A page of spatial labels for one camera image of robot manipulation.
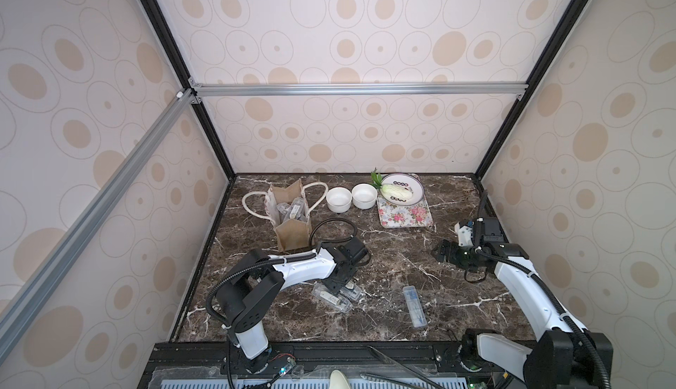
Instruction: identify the clear compass case blue front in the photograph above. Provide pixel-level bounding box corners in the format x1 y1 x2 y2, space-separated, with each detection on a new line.
402 285 428 328

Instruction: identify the clear compass case horizontal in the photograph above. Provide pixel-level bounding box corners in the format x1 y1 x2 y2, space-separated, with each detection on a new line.
276 202 290 222

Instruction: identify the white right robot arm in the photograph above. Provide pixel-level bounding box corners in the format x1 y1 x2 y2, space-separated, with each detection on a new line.
432 217 614 388

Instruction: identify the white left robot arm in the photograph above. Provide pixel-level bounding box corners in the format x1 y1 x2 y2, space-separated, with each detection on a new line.
205 238 371 360

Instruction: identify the floral cloth mat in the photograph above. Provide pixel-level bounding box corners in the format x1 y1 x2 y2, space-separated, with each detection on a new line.
377 197 434 229

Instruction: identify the white bowl left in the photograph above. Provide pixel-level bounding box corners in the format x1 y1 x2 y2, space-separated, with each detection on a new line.
326 187 352 214

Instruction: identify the white bowl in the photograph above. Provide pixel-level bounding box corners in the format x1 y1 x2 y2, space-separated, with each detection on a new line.
351 183 378 209
326 187 352 214

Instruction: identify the white bowl right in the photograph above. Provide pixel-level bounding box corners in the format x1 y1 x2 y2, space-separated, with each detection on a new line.
351 183 378 209

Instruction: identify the white radish with leaves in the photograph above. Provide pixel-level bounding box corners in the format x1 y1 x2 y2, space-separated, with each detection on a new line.
371 169 414 202

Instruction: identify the patterned ceramic plate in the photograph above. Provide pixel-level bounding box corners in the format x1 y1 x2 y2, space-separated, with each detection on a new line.
380 174 424 206

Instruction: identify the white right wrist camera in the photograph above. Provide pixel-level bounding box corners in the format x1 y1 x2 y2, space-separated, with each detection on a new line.
454 221 474 247

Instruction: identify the silver aluminium rail back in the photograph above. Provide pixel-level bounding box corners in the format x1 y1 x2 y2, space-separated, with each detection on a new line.
194 81 528 98

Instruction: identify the silver aluminium rail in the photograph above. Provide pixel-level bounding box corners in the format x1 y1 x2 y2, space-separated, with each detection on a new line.
1 88 196 361
194 81 528 98

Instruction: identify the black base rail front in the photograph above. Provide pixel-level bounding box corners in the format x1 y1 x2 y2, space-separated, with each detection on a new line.
138 341 505 388

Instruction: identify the black corner frame post right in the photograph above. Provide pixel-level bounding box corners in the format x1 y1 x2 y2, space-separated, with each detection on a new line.
475 0 591 182

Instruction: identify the black corner frame post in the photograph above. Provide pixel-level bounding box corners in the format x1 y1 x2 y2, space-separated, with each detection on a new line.
139 0 237 181
475 0 591 182

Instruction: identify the black corner frame post left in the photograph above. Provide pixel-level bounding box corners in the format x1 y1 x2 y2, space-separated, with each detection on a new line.
139 0 237 181

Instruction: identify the silver aluminium rail left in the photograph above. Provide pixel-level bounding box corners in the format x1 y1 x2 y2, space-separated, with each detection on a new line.
1 88 196 361

